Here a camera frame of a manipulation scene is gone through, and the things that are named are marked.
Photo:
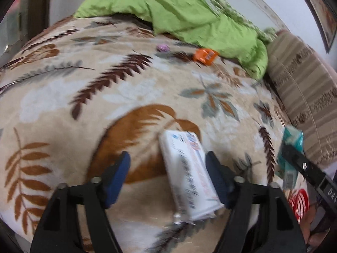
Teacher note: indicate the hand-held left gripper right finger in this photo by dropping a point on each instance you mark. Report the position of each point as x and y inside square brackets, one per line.
[218, 179]

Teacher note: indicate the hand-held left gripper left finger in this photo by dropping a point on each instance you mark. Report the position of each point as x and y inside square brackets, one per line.
[118, 179]

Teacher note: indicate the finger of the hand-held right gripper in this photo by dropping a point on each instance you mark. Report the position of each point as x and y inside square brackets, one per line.
[300, 160]

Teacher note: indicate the teal small box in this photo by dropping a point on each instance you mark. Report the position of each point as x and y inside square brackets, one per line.
[292, 137]

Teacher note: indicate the white plastic packet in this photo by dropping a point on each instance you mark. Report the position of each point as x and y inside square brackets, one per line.
[187, 174]

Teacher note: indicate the red plastic mesh basket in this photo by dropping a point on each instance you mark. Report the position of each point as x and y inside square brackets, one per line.
[297, 203]

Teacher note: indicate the person's right hand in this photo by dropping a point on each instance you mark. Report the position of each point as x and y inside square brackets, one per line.
[308, 226]

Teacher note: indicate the leaf print blanket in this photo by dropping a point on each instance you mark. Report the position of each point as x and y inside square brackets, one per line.
[79, 137]

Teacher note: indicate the brown striped pillow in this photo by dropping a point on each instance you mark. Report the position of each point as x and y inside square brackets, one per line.
[302, 84]

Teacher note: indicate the small orange packet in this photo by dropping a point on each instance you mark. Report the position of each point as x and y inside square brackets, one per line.
[205, 56]

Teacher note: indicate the small purple wrapper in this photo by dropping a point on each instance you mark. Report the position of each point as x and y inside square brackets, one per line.
[163, 48]

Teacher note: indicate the green quilt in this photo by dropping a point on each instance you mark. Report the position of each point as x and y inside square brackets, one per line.
[184, 13]

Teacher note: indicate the dark framed wall picture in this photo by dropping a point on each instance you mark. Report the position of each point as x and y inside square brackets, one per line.
[322, 13]

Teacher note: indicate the dark door frame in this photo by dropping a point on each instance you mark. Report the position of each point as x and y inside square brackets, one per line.
[34, 5]

